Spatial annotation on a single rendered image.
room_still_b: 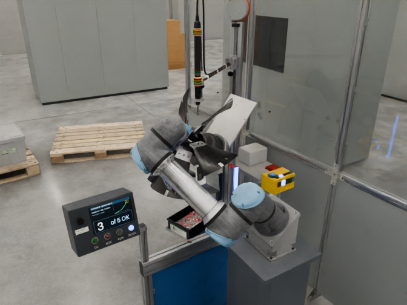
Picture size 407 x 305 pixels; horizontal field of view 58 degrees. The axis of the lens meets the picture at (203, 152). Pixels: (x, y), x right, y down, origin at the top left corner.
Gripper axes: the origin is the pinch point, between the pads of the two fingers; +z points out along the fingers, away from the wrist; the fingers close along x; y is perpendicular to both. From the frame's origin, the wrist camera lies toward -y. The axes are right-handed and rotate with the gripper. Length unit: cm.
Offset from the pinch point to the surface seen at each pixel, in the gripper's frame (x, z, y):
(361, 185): -60, 25, 87
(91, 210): -38, -41, -44
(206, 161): -14.6, -13.8, 20.2
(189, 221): -18.0, 12.8, -1.5
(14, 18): 1213, 28, 106
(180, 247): -35.7, 6.4, -16.6
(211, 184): -10.3, 5.3, 20.9
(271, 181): -37, 4, 43
